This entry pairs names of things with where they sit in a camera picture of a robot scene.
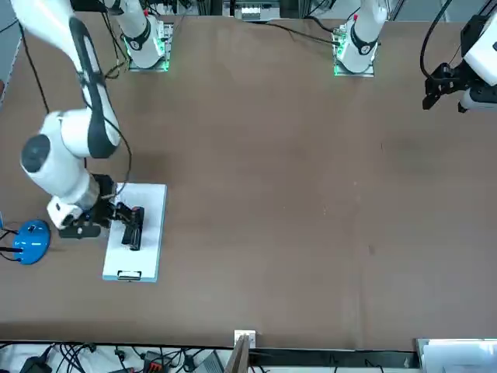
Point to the metal base plate left arm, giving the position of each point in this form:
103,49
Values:
338,37

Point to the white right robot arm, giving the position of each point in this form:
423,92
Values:
62,171

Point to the white paper sheet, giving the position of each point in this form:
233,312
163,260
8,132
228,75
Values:
151,217

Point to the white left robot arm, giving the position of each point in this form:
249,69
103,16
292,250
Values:
365,39

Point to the brown wooden board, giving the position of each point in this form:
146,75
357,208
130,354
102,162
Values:
238,357

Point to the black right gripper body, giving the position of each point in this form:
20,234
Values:
105,194

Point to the grey white power strip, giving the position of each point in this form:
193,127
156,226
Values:
250,13

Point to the light blue clipboard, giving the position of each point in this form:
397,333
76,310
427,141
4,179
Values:
108,278

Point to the white box with grey rim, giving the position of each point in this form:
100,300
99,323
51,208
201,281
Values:
458,355

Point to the blue dome-shaped device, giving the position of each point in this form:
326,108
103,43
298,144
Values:
33,242

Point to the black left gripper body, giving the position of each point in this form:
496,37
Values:
456,77

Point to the metal base plate right arm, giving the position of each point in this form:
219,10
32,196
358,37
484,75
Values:
166,46

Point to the black metal clipboard clip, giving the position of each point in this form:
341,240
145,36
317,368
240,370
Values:
129,278

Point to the white wall socket box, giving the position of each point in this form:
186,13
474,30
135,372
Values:
244,335

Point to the black power adapter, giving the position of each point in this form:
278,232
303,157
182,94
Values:
35,365

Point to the black power strip red switches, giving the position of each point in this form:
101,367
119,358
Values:
153,365

